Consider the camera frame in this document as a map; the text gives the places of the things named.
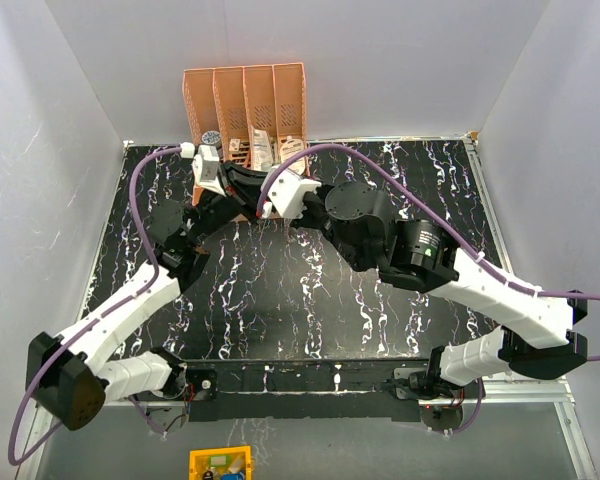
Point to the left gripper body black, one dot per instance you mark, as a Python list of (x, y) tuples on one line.
[(215, 211)]

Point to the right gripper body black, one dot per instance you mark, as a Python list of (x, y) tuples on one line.
[(315, 215)]

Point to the white tube package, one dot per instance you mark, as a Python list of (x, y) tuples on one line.
[(262, 158)]

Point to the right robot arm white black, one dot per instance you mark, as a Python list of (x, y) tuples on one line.
[(534, 336)]

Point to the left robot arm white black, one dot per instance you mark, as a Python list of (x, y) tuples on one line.
[(71, 374)]

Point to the orange desk file organizer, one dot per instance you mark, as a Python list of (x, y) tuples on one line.
[(235, 100)]

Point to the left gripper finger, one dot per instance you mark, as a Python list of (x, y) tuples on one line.
[(247, 196), (241, 178)]

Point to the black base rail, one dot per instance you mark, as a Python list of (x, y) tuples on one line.
[(298, 389)]

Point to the small card box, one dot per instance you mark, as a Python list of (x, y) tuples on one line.
[(234, 145)]

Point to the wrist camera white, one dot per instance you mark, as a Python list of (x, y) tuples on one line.
[(206, 169), (285, 196)]

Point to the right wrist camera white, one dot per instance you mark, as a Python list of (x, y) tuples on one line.
[(285, 196)]

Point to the white label pouch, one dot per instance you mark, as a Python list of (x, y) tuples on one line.
[(289, 147)]

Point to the round tin jar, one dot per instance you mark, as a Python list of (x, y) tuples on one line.
[(212, 138)]

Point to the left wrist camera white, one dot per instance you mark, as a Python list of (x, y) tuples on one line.
[(206, 169)]

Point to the yellow box with parts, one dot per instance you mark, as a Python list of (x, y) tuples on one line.
[(221, 463)]

